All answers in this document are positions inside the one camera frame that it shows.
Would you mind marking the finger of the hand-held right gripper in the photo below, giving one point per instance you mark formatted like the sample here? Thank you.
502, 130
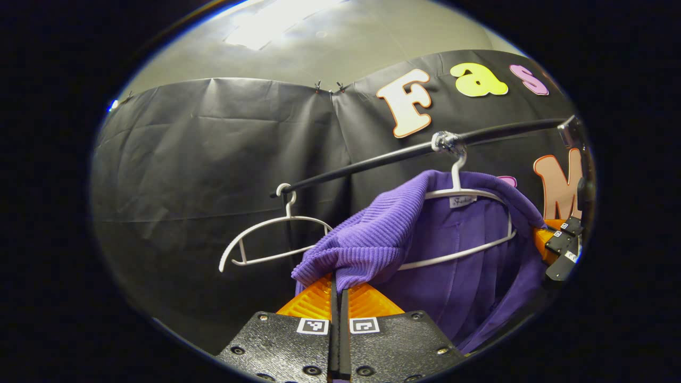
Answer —
573, 226
561, 243

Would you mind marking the black clothes rack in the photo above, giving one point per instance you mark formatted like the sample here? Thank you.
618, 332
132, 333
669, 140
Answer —
383, 160

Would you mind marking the white plastic hanger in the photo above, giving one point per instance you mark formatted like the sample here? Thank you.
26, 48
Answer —
290, 205
456, 175

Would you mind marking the black backdrop cloth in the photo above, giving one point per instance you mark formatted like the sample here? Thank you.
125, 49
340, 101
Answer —
213, 159

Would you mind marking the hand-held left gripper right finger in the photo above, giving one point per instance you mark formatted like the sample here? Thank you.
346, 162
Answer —
399, 346

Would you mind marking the purple jacket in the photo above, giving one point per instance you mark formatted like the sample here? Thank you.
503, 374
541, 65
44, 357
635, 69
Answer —
372, 239

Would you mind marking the small black clip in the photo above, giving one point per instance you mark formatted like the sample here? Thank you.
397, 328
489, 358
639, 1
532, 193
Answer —
339, 85
317, 85

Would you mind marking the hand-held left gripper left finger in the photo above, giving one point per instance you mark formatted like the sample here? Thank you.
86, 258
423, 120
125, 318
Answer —
282, 346

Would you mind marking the ceiling light panel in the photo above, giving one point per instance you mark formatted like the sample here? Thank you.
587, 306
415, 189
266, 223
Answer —
276, 24

